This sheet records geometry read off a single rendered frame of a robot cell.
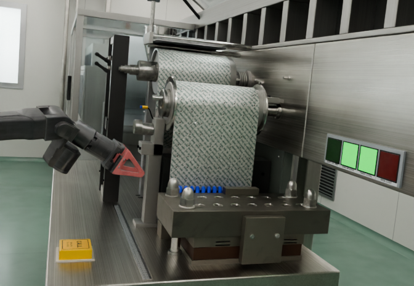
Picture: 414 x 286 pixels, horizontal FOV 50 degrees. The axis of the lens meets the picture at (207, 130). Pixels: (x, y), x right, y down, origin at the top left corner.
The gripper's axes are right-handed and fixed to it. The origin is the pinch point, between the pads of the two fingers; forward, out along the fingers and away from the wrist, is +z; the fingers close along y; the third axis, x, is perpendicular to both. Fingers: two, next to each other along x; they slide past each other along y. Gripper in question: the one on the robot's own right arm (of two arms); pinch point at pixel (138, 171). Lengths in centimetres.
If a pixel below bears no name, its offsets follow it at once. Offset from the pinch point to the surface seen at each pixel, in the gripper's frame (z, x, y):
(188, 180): 12.7, 4.8, 0.2
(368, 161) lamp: 29, 30, 36
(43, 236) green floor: 33, -107, -249
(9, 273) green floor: 17, -116, -183
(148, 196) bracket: 8.7, -5.2, -7.8
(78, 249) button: -4.7, -20.3, 13.2
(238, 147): 19.5, 19.8, 0.2
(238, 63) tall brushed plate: 19, 49, -41
